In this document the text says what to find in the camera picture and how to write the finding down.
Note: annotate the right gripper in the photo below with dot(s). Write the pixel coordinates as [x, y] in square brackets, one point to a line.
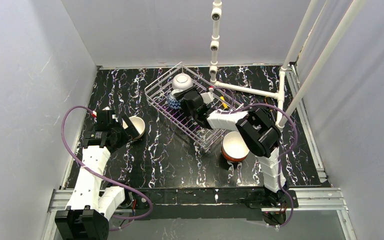
[185, 100]

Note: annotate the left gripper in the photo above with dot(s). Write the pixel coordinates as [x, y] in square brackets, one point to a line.
[125, 132]

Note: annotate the white wire dish rack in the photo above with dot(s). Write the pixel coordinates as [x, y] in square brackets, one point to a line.
[157, 91]

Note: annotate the floral beige bowl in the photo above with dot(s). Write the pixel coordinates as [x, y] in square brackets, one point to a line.
[140, 126]

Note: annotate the blue patterned bowl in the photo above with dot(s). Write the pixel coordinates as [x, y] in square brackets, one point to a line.
[172, 101]

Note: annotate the plain white bowl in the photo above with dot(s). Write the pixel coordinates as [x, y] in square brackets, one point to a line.
[182, 81]

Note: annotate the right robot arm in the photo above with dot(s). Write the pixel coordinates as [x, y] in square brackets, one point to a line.
[259, 133]

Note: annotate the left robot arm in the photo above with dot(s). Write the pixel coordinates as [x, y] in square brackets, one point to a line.
[88, 212]

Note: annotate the yellow black tool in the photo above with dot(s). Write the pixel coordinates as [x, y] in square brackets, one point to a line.
[223, 103]

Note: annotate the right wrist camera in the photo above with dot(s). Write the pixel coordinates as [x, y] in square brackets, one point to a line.
[208, 97]

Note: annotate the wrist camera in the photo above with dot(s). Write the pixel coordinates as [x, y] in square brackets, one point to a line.
[208, 97]
[105, 116]

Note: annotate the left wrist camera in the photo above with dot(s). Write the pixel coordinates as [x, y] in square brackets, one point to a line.
[105, 116]

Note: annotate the aluminium front rail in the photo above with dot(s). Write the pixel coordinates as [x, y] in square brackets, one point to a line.
[304, 199]

